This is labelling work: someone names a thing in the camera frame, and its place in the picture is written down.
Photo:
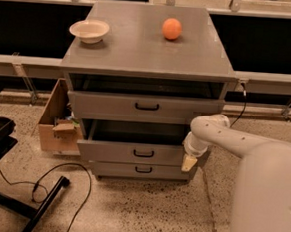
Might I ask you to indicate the brown cardboard box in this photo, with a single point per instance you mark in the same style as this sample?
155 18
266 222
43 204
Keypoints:
58 132

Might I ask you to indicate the grey metal railing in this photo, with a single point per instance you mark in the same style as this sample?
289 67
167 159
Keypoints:
26 63

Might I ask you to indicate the grey drawer cabinet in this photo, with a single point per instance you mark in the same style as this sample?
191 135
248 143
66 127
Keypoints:
136 58

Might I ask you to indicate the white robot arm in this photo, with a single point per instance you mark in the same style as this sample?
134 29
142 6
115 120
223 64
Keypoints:
262 194

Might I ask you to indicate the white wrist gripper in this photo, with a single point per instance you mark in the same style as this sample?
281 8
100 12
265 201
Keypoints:
194 150

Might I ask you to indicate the grey top drawer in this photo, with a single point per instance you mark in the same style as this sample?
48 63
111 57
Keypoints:
141 108

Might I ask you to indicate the orange fruit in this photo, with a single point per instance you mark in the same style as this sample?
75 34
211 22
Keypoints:
172 28

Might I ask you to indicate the white paper bowl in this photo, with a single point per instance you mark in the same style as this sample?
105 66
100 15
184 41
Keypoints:
89 31

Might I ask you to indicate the black metal stand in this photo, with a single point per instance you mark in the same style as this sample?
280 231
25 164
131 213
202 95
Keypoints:
27 174

